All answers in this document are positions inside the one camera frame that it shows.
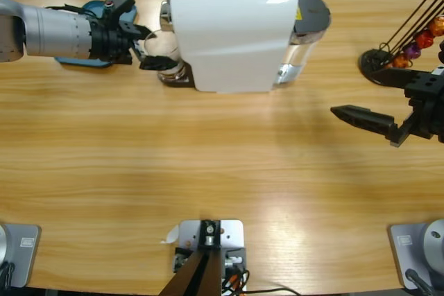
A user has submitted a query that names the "long black cable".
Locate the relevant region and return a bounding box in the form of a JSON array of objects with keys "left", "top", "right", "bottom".
[{"left": 248, "top": 286, "right": 300, "bottom": 294}]

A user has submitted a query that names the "white coffee machine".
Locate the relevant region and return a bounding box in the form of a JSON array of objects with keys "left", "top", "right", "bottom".
[{"left": 157, "top": 0, "right": 300, "bottom": 95}]

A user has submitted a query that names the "clear glass cup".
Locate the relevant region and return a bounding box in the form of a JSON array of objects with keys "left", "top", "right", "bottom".
[{"left": 144, "top": 28, "right": 188, "bottom": 84}]

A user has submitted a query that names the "clear water tank grey lid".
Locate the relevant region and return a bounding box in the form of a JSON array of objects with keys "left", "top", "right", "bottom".
[{"left": 284, "top": 0, "right": 332, "bottom": 68}]

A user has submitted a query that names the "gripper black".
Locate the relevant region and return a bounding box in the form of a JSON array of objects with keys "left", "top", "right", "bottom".
[
  {"left": 330, "top": 41, "right": 444, "bottom": 147},
  {"left": 88, "top": 15, "right": 178, "bottom": 71}
]

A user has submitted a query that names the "purple coffee capsule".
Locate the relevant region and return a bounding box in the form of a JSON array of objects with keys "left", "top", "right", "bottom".
[{"left": 404, "top": 42, "right": 422, "bottom": 60}]

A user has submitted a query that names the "white mount block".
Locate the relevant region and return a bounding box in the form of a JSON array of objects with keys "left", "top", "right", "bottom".
[{"left": 173, "top": 218, "right": 248, "bottom": 293}]

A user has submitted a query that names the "dark mount post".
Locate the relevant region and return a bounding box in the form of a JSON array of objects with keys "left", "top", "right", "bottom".
[{"left": 159, "top": 218, "right": 223, "bottom": 296}]

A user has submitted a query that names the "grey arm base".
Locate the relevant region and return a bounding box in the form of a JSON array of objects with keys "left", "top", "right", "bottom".
[
  {"left": 387, "top": 218, "right": 444, "bottom": 290},
  {"left": 0, "top": 223, "right": 42, "bottom": 289}
]

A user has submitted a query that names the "teal plastic tray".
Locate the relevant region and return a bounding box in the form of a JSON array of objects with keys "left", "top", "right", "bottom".
[{"left": 53, "top": 0, "right": 138, "bottom": 69}]

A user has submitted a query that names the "orange coffee capsule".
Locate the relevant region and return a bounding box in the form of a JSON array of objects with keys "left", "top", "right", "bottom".
[
  {"left": 391, "top": 53, "right": 411, "bottom": 70},
  {"left": 427, "top": 15, "right": 444, "bottom": 37}
]

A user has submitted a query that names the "white tape tab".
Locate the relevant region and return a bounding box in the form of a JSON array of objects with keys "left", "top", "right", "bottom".
[{"left": 159, "top": 225, "right": 180, "bottom": 245}]

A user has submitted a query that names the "black base cable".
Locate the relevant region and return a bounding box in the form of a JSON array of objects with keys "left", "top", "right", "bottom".
[
  {"left": 0, "top": 261, "right": 15, "bottom": 290},
  {"left": 404, "top": 268, "right": 434, "bottom": 296}
]

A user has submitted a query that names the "tangled black cable bundle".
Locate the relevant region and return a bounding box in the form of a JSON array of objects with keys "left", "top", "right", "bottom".
[{"left": 221, "top": 267, "right": 251, "bottom": 296}]

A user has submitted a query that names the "black capsule stand with rods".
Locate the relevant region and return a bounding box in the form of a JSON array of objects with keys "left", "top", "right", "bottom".
[{"left": 359, "top": 0, "right": 444, "bottom": 86}]

